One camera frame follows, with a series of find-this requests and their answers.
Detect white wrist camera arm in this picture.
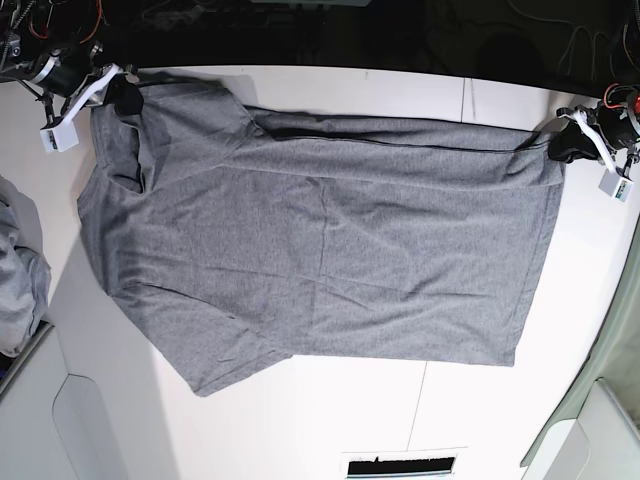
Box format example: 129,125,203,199
556,102,639,202
40,64,132,153

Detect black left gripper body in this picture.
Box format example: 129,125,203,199
596,105,639,150

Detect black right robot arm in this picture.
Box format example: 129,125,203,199
1,1,144,127

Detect white bin right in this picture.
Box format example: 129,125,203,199
519,374,640,480

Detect white bin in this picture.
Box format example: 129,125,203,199
1,324,130,479
519,374,640,480

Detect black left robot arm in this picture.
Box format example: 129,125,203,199
548,1,639,168

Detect pile of grey clothes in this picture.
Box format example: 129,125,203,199
1,178,51,358

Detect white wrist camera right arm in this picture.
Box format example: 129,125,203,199
40,64,132,153

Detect white cables in background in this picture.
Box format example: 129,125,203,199
509,0,614,76

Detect white bin left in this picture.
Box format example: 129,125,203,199
1,324,130,479

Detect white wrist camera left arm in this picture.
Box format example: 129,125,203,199
556,102,639,202

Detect grey t-shirt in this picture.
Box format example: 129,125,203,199
78,79,564,396

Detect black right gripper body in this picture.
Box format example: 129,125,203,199
29,47,102,98

